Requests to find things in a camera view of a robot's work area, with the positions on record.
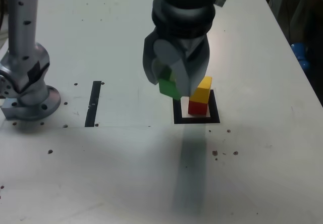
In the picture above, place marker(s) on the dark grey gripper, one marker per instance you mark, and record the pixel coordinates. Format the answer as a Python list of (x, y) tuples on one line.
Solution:
[(191, 45)]

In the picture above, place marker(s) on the green cube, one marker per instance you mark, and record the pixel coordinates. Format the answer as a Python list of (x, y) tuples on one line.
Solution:
[(167, 89)]

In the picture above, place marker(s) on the yellow cube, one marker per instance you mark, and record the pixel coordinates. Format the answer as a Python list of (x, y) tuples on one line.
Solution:
[(203, 92)]

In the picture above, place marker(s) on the red cube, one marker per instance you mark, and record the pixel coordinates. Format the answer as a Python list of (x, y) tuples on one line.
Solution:
[(198, 108)]

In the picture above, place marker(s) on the black tape square outline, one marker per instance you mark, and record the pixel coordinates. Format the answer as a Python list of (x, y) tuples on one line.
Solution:
[(214, 113)]

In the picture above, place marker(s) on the black tape strip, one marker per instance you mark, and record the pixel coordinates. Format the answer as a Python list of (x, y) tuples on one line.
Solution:
[(93, 103)]

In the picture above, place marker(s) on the blue plastic object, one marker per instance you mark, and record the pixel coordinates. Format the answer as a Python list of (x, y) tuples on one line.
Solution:
[(300, 52)]

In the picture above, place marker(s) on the beige cloth bundle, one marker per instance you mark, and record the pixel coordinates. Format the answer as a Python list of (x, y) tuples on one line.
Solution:
[(297, 7)]

